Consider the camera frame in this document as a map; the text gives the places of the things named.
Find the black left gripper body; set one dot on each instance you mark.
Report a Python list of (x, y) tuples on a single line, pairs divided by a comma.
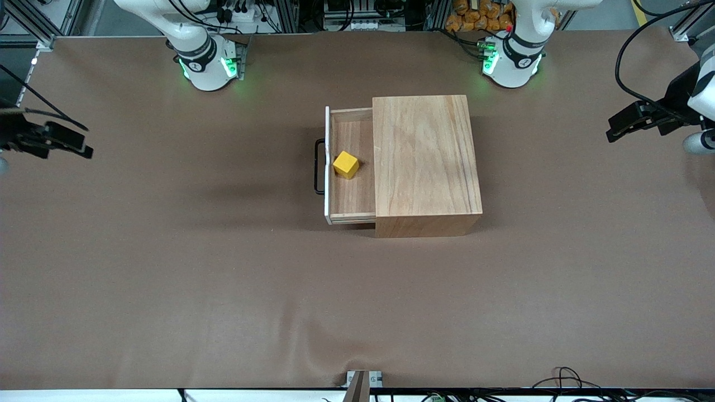
[(674, 105)]

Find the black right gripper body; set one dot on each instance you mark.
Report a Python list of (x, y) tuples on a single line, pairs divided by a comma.
[(12, 134)]

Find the yellow wooden block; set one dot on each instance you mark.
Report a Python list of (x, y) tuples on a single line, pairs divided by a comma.
[(346, 164)]

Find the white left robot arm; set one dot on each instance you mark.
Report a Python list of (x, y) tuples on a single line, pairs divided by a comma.
[(511, 72)]

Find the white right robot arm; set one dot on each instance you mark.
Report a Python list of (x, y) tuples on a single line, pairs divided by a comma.
[(209, 75)]

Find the light wooden drawer cabinet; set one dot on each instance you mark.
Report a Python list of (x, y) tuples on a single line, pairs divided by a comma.
[(427, 162)]

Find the pile of orange objects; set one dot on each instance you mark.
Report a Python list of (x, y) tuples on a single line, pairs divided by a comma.
[(475, 17)]

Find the white power strip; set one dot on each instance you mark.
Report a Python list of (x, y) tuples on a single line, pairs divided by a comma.
[(243, 17)]

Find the brown table cloth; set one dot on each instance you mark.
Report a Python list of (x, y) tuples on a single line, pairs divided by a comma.
[(279, 307)]

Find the white device with ports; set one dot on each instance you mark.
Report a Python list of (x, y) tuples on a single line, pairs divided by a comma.
[(357, 25)]

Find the aluminium frame profile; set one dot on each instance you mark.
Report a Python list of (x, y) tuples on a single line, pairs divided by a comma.
[(28, 40), (682, 32)]

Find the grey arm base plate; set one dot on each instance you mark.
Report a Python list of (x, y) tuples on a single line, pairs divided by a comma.
[(244, 56)]

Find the metal table edge bracket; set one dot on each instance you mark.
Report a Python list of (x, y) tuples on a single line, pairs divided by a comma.
[(375, 378)]

